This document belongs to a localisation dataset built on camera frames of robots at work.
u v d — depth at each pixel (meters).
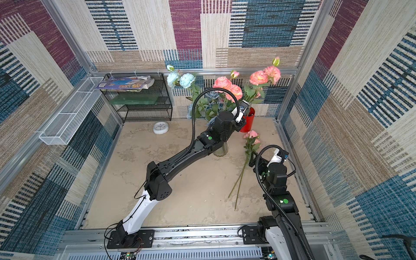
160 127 1.12
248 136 1.02
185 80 0.70
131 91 0.79
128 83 0.83
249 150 0.99
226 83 0.63
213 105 0.79
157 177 0.54
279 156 0.63
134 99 1.02
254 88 0.69
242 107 0.63
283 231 0.50
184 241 0.73
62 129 0.71
